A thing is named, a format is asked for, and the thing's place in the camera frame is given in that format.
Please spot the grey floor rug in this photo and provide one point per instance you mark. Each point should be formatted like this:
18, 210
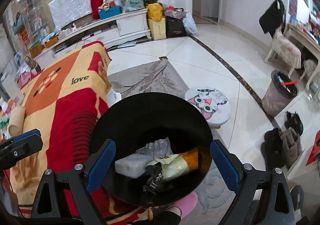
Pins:
152, 108

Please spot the white cloth covered TV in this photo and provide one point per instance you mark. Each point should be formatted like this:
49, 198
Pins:
65, 12

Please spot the brown paper cup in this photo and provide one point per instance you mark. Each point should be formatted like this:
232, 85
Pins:
16, 121

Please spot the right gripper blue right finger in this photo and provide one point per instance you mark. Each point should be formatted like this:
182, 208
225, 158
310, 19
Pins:
275, 204

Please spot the orange red patterned blanket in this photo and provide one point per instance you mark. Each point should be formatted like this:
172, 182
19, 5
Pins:
64, 103

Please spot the black round trash bin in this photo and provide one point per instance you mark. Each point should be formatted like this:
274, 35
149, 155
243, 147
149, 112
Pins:
143, 191

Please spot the pink slipper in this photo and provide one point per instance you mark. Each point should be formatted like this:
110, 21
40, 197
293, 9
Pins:
186, 204

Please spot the cat face round stool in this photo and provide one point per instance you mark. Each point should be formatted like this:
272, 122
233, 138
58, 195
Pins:
211, 103

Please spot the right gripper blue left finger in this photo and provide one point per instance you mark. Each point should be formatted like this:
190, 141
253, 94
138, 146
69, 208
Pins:
81, 180

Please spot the clear plastic bag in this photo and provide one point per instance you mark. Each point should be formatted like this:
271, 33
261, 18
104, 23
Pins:
132, 5

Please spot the blue storage basket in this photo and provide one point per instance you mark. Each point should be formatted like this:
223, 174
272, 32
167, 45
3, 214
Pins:
111, 12

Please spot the grey patterned waste basket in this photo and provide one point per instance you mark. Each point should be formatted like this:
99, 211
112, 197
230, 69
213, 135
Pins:
281, 91

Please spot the black jacket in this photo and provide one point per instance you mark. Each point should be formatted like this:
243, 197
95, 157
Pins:
273, 18

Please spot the yellow bag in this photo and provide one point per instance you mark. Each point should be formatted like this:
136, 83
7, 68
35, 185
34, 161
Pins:
155, 11

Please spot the white TV cabinet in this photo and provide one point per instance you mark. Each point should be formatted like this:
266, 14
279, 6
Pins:
110, 32

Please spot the black boots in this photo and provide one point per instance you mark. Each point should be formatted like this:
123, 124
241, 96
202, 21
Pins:
283, 148

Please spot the orange bread wrapper bag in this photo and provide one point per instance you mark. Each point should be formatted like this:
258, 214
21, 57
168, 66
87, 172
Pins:
173, 166

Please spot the black shopping bag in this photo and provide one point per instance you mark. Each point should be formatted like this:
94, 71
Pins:
174, 27

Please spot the white floral chair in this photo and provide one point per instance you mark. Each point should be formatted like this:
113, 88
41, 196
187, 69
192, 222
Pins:
286, 50

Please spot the cream paper shopping bag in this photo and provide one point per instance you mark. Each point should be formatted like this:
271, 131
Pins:
157, 28

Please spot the white console table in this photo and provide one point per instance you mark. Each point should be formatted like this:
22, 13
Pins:
306, 41

